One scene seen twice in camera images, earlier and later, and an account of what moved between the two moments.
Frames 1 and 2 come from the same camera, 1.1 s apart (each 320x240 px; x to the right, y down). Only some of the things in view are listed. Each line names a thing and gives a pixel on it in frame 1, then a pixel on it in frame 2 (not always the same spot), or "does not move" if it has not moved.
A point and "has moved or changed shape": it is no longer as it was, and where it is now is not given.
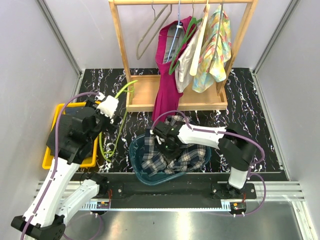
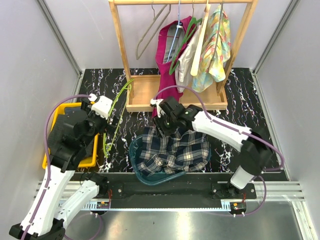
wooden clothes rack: (141, 89) does not move
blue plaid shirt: (155, 162) has moved or changed shape
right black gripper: (173, 156) → (158, 122)
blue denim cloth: (75, 111) does not move
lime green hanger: (121, 130) → (104, 136)
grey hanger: (155, 18) does not move
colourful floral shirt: (215, 51) does not move
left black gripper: (110, 127) does not move
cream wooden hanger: (193, 64) does not move
